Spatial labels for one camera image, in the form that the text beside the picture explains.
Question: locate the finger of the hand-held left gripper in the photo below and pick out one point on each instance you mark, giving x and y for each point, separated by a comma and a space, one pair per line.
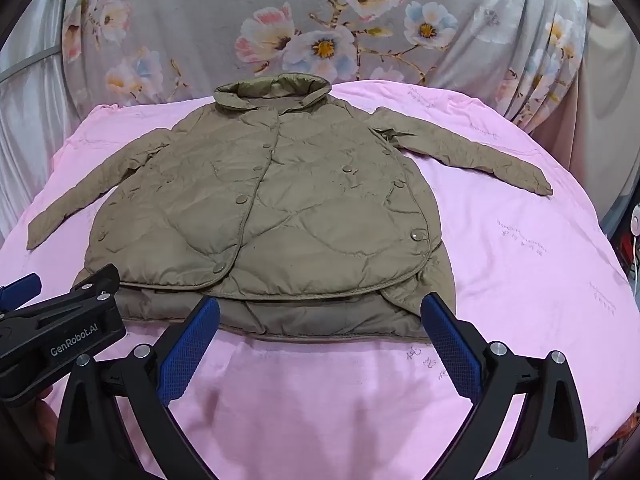
85, 291
20, 287

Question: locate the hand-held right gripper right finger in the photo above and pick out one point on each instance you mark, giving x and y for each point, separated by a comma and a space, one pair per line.
452, 347

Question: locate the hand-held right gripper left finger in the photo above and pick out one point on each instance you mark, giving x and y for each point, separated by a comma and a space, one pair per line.
190, 347

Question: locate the olive quilted jacket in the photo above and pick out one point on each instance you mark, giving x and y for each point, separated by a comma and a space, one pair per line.
280, 220

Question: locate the pink blanket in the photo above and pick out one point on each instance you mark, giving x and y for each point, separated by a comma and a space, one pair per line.
500, 285

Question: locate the white curtain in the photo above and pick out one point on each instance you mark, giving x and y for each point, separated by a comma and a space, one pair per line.
30, 110

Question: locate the dark cluttered furniture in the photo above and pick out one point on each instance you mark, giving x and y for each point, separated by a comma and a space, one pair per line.
627, 255

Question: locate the beige curtain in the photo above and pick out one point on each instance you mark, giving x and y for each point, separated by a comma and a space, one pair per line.
600, 110

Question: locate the grey floral bed sheet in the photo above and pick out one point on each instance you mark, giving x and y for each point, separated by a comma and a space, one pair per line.
200, 25

